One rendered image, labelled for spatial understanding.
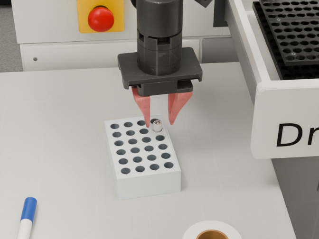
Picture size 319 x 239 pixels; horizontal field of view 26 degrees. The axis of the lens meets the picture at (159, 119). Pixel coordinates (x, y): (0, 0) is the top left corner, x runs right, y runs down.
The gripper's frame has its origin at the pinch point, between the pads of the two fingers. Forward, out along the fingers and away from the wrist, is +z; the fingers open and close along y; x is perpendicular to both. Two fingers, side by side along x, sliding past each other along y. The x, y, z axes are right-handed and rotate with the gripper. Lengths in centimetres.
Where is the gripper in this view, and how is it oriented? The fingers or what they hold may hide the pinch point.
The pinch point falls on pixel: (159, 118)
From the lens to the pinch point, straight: 95.0
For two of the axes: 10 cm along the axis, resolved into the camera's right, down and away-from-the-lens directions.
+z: -0.1, 7.9, 6.2
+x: 1.9, 6.1, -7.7
